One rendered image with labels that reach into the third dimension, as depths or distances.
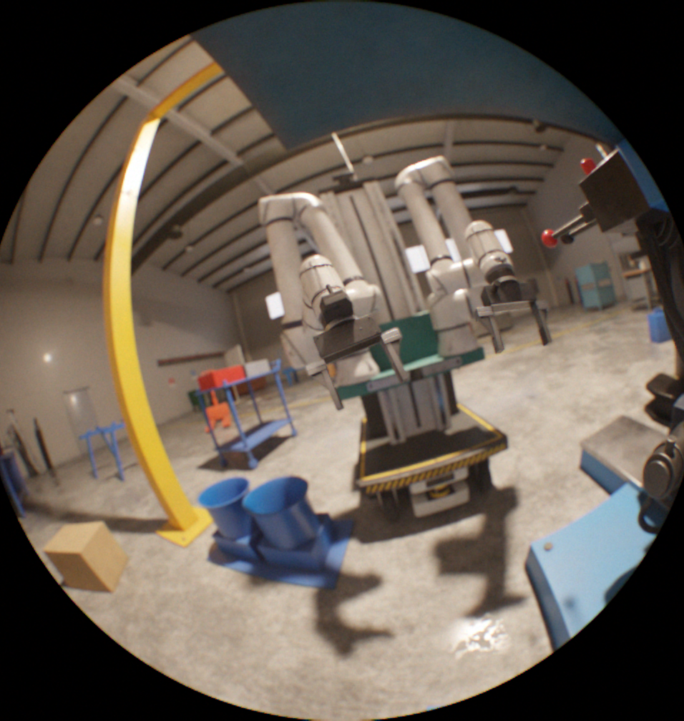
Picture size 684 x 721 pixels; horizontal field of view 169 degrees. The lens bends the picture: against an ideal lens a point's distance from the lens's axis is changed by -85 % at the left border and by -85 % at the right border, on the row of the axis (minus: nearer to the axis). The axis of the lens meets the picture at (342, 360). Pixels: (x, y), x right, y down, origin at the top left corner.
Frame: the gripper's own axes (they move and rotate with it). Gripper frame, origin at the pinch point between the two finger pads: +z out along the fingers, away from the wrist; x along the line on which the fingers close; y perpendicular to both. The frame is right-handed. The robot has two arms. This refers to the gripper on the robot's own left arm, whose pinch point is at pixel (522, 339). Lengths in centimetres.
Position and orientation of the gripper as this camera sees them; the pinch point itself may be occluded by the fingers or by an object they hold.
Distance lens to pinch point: 56.3
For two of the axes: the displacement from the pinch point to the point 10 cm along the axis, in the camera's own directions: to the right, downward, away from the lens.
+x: 9.5, -1.4, -2.7
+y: -3.0, -2.9, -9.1
